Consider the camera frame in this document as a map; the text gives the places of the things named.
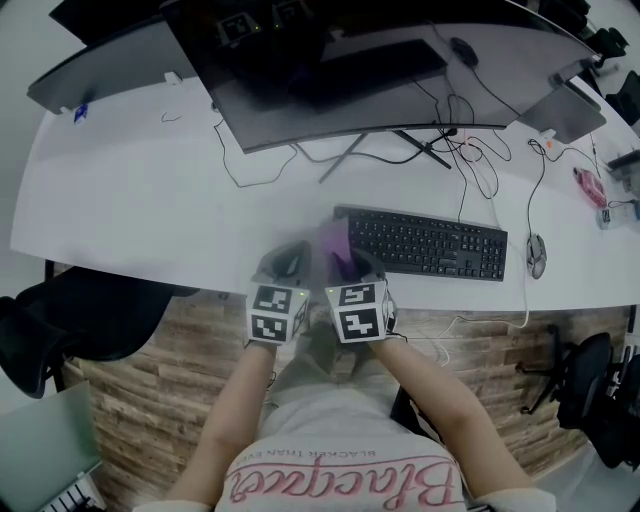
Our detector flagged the white mouse cable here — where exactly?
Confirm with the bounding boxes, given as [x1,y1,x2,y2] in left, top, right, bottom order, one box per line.
[433,139,547,369]

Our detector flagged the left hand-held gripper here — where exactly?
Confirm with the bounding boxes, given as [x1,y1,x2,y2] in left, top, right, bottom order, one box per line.
[247,239,314,347]

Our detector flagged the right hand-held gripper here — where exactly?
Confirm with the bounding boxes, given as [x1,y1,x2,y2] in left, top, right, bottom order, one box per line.
[324,248,399,345]

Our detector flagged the person's white printed shirt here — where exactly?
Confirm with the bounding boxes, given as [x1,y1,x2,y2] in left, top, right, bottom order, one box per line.
[213,399,484,512]

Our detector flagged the person's right forearm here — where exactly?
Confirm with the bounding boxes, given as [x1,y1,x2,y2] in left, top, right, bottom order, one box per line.
[370,338,507,504]

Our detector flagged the person's grey trousers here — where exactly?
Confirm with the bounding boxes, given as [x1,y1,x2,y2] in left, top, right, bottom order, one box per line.
[259,304,402,439]

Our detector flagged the pale green cabinet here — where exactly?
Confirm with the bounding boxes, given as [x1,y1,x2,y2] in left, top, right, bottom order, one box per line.
[0,379,107,512]

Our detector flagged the black office chair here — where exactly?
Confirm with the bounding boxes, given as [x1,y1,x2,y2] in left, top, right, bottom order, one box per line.
[517,323,640,472]
[0,266,201,400]

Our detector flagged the large black curved monitor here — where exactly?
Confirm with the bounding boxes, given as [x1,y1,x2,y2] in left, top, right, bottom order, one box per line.
[159,0,601,154]

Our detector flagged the grey desk divider panel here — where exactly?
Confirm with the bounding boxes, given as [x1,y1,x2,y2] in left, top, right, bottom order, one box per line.
[26,18,201,114]
[519,78,609,146]

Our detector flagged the black monitor stand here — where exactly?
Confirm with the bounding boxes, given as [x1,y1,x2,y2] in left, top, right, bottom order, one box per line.
[318,127,453,185]

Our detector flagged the black keyboard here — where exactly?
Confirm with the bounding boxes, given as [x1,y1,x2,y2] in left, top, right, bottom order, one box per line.
[332,203,509,283]

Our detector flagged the pink device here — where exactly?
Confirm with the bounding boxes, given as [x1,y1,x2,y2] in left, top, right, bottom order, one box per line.
[572,167,608,210]

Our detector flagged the small clear plastic box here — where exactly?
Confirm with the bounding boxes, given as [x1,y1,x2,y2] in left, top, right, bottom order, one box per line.
[596,198,640,231]

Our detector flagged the person's left forearm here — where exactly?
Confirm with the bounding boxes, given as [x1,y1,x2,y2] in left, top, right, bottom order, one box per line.
[164,341,279,512]

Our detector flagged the grey computer mouse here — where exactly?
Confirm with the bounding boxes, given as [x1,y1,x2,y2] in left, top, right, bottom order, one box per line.
[525,232,549,280]

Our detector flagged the black keyboard cable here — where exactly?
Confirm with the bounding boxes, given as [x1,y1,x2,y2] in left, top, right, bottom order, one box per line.
[447,92,501,225]

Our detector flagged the black looped cable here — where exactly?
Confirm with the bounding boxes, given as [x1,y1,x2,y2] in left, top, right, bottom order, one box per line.
[212,117,299,190]

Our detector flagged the purple cloth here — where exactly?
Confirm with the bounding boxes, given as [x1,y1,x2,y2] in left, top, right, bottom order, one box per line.
[317,219,357,277]

